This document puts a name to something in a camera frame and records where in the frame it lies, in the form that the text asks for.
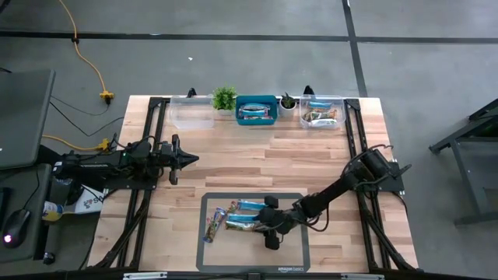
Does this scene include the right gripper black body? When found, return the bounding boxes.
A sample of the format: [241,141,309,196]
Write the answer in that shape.
[264,196,300,250]

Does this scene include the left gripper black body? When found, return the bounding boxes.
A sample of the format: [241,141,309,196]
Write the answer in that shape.
[159,134,181,186]

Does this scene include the black-bordered tan mat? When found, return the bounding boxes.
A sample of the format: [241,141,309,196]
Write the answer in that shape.
[195,191,311,274]

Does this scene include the clear plastic bin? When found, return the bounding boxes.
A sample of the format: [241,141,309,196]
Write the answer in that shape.
[169,95,216,130]
[299,94,347,130]

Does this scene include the leafy green plant white pot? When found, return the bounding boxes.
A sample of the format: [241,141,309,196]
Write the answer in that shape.
[211,85,239,117]

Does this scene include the teal plastic bin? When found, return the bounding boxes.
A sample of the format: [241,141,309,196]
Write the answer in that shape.
[234,94,279,126]

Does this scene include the white printed bag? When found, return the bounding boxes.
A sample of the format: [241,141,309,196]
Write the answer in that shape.
[64,185,107,215]

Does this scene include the small succulent white pot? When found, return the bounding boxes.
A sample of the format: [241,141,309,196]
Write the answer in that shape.
[279,92,298,119]

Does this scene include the bottle with yellow label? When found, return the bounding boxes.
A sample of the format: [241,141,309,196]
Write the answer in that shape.
[41,200,65,222]

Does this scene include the dark side desk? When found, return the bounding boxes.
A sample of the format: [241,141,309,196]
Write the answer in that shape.
[0,163,54,265]

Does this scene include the dark grey monitor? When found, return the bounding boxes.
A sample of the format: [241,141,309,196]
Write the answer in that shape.
[0,68,56,171]

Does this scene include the black computer mouse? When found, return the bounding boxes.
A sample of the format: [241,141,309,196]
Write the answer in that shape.
[2,208,32,250]

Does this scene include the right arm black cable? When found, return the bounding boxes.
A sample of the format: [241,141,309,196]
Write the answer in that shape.
[309,204,331,233]

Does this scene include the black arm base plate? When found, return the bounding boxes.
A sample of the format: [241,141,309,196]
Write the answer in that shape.
[348,161,412,194]
[101,170,157,191]

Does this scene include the black aluminium table frame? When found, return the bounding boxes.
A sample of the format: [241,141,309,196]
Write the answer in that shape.
[344,96,420,271]
[87,96,172,270]

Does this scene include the yellow extension cable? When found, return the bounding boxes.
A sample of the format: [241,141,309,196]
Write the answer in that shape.
[41,134,112,152]
[57,0,115,105]

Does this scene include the thin black floor cable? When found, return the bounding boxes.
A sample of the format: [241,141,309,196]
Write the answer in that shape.
[48,95,126,138]

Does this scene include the black table edge rail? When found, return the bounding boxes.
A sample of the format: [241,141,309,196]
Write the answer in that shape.
[0,267,498,280]

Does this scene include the black metal desk frame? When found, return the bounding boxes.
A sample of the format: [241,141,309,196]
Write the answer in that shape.
[429,96,498,226]

